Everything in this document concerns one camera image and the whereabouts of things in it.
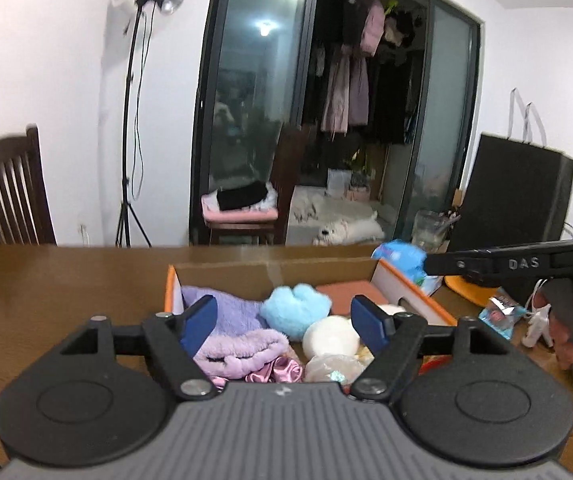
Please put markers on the black framed sliding glass door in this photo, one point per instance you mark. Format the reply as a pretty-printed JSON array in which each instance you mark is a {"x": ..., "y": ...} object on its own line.
[{"x": 246, "y": 85}]

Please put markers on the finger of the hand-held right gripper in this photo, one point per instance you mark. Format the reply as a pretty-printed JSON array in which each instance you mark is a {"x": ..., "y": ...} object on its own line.
[
  {"x": 486, "y": 279},
  {"x": 491, "y": 262}
]

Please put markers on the hanging black coat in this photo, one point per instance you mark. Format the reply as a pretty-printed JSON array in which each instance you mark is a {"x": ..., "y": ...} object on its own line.
[{"x": 336, "y": 10}]

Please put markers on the pink plant pot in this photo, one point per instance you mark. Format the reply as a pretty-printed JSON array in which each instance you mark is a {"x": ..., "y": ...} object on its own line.
[{"x": 360, "y": 191}]

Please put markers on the hanging pink dress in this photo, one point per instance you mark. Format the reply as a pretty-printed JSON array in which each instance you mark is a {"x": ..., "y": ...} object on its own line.
[{"x": 336, "y": 90}]

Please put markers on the white round puff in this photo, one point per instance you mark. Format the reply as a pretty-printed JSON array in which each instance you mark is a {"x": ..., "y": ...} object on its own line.
[{"x": 331, "y": 337}]

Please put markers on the black paper bag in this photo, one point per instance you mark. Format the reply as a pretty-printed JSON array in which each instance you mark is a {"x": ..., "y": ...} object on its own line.
[{"x": 516, "y": 195}]

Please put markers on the white cloth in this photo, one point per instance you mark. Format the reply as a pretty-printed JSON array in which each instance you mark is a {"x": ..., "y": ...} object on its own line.
[{"x": 271, "y": 199}]

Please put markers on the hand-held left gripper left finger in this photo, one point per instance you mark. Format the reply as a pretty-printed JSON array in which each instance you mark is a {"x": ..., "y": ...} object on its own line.
[{"x": 199, "y": 322}]

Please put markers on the dark wooden slatted chair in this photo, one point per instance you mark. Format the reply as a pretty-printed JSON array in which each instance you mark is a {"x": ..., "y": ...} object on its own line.
[{"x": 11, "y": 195}]

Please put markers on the pink seat cushion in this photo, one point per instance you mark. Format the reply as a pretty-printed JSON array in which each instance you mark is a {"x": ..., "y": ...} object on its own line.
[{"x": 239, "y": 215}]

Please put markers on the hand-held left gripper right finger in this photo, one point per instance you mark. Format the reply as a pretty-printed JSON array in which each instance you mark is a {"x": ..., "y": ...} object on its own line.
[{"x": 369, "y": 325}]

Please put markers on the red cardboard box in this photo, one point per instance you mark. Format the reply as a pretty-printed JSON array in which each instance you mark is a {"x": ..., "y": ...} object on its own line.
[{"x": 416, "y": 300}]

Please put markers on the orange paper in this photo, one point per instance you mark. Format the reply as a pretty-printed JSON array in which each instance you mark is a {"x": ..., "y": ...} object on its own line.
[{"x": 466, "y": 292}]

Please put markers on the hanging purple dress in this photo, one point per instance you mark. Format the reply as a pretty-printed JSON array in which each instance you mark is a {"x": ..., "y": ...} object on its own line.
[{"x": 359, "y": 92}]

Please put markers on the black folded cloth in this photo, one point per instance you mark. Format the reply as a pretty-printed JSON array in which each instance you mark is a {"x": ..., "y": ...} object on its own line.
[{"x": 241, "y": 196}]

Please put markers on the hanging pink jacket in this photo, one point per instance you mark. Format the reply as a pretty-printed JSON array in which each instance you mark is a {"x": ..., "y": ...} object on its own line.
[{"x": 372, "y": 30}]

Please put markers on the light blue plush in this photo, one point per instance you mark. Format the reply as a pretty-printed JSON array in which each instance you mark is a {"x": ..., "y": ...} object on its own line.
[{"x": 294, "y": 310}]

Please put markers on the blue tissue packet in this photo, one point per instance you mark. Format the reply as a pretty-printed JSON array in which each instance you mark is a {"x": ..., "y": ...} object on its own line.
[{"x": 401, "y": 255}]

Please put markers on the purple towel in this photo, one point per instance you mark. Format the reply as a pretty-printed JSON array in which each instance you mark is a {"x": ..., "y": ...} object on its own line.
[{"x": 231, "y": 310}]

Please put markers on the white dog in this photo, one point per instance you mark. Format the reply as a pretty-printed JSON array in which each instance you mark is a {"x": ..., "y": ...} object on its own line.
[{"x": 351, "y": 230}]

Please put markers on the clear drinking glass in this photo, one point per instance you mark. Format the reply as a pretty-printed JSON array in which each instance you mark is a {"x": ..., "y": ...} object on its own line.
[{"x": 429, "y": 230}]

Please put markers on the white plant pot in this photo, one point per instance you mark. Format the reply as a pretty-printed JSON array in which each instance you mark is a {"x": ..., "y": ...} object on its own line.
[{"x": 339, "y": 184}]

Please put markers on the blue snack packet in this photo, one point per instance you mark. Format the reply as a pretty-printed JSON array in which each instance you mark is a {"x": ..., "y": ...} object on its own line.
[{"x": 501, "y": 315}]

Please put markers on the purple fluffy headband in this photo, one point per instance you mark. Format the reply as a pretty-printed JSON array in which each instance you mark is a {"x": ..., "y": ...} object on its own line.
[{"x": 246, "y": 350}]

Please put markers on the clear plastic ball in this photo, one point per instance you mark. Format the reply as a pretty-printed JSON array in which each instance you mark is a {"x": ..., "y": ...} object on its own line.
[{"x": 334, "y": 367}]

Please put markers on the hanging black clothes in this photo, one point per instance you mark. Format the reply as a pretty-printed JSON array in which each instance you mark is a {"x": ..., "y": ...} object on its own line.
[{"x": 391, "y": 100}]

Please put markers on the pink satin scrunchie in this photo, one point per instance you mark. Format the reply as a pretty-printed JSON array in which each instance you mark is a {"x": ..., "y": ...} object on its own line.
[{"x": 281, "y": 372}]

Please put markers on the person's right hand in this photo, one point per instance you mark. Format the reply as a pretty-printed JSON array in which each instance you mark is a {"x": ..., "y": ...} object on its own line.
[{"x": 563, "y": 345}]

